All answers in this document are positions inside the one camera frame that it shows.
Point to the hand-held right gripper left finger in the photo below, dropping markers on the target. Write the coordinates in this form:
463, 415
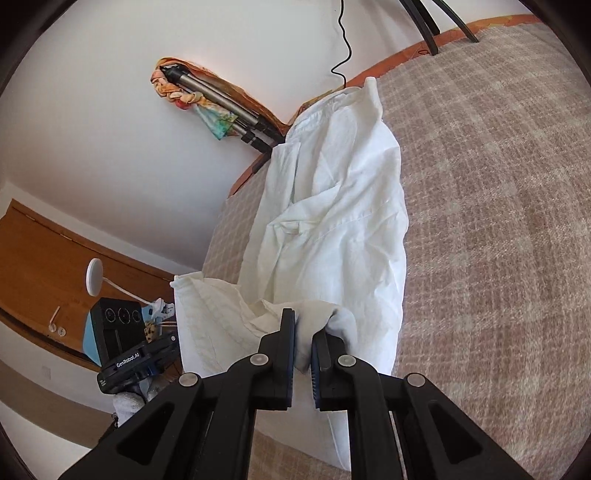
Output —
277, 369

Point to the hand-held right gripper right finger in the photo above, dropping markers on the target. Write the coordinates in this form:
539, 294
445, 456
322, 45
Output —
328, 378

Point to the white long-sleeved shirt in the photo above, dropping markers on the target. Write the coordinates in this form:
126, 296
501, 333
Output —
332, 230

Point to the person's left hand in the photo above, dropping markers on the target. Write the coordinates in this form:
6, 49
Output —
129, 401

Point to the leopard print cloth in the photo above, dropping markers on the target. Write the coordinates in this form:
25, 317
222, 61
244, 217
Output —
151, 333

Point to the blue chair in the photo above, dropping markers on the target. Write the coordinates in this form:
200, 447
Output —
90, 341

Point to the white clip lamp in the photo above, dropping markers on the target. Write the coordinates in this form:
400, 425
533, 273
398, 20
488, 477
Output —
93, 277

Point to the wooden door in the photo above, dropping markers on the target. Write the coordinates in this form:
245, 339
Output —
46, 258

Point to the beige checked blanket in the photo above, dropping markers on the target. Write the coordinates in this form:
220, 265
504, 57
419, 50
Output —
485, 230

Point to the colourful knotted scarf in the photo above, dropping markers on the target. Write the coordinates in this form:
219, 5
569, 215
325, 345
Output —
214, 117

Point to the silver tripod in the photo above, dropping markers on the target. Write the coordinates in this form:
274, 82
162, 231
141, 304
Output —
217, 97

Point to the orange cloth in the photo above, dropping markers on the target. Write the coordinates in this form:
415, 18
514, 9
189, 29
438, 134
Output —
240, 90

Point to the black mini tripod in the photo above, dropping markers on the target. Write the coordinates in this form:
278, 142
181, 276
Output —
422, 23

